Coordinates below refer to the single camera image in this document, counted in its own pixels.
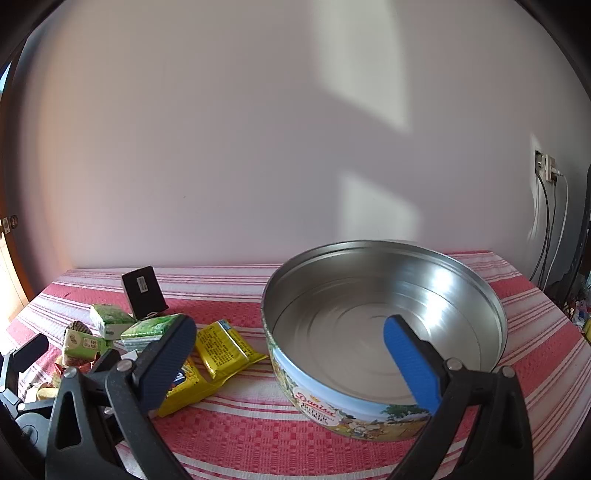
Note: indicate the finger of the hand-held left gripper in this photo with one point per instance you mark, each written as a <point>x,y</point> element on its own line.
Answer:
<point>27,353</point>

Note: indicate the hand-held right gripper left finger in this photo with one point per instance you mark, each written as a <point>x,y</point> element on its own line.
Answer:
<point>166,364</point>

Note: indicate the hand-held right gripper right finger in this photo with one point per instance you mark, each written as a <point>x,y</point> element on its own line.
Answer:
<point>411,364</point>

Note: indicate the red snack packet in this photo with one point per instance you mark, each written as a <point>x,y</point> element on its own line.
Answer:
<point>59,369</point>

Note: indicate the yellow snack packet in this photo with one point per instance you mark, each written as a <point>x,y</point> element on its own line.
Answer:
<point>226,350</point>
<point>189,392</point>

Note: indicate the green tissue pack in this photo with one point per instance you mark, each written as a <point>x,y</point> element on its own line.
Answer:
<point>147,332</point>
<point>108,318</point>

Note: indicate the small green snack packet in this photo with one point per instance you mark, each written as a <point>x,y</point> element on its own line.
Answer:
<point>83,344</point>

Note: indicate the black box with white label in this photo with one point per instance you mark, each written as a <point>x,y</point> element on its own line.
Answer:
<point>145,290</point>

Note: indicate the round metal cookie tin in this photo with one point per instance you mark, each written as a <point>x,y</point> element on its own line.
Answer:
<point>369,295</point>

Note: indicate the wooden door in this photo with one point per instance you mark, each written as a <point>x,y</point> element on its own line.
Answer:
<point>14,277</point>

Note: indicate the red striped tablecloth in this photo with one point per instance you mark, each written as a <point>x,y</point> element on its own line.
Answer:
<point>277,438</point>

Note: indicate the dark cluttered side table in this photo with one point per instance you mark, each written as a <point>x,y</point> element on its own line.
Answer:
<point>570,300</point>

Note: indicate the white wall socket with plugs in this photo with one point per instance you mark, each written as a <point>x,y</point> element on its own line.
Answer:
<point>547,165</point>

